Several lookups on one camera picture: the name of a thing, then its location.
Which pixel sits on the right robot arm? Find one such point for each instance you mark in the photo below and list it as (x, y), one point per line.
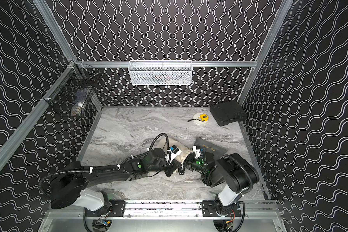
(233, 170)

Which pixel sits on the yellow tape measure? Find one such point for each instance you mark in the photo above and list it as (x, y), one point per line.
(203, 117)

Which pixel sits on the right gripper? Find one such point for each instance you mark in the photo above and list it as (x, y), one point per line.
(189, 162)

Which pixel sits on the white round coaster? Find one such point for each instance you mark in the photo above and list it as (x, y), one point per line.
(197, 121)

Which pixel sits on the dark grey hair dryer bag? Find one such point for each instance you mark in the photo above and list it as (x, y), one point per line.
(209, 147)

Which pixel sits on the white mesh wall basket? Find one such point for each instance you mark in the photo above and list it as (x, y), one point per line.
(160, 73)

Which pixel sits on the item in black basket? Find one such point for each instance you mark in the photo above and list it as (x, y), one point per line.
(78, 108)

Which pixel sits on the black hard case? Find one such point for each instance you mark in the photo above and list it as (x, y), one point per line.
(228, 112)

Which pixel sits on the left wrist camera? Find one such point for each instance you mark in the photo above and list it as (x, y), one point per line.
(172, 153)

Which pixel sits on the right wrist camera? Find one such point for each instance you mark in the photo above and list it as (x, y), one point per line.
(198, 151)

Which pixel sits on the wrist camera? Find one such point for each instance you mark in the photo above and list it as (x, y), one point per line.
(198, 151)
(172, 153)

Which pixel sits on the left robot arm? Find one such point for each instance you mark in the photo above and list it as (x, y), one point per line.
(71, 186)

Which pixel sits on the black wire wall basket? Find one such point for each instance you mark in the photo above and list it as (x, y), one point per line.
(79, 84)

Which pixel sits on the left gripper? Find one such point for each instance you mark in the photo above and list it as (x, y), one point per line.
(170, 168)

